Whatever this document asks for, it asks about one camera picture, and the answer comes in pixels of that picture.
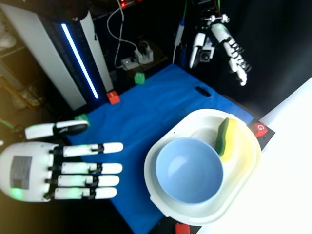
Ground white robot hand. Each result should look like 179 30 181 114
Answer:
189 23 252 86
0 120 124 203

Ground yellow and green sponge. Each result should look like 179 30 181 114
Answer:
214 117 239 163

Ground light blue bowl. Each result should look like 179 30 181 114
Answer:
155 137 224 204

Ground green block with letter A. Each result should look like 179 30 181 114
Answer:
74 114 90 126

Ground white power strip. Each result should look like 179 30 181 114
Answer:
133 40 155 64

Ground plain green block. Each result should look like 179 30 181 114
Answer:
134 72 146 85

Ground white power adapter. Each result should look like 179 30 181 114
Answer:
121 58 140 70

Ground red block with letter G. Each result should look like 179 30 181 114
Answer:
248 122 269 137

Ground blue cloth mat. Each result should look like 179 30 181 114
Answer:
65 63 255 234

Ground plain red block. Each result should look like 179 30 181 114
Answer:
106 90 120 105
175 223 191 234

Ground white tower with blue light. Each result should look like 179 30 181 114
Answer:
0 2 115 112

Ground white board panel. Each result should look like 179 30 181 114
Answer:
197 77 312 234

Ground white plastic drainer basin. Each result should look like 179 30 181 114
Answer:
143 108 262 226

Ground white dongle with blue cable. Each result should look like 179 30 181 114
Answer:
172 17 187 64

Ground green cable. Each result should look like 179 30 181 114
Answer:
0 118 15 130

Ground white cable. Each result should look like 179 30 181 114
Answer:
106 4 141 69

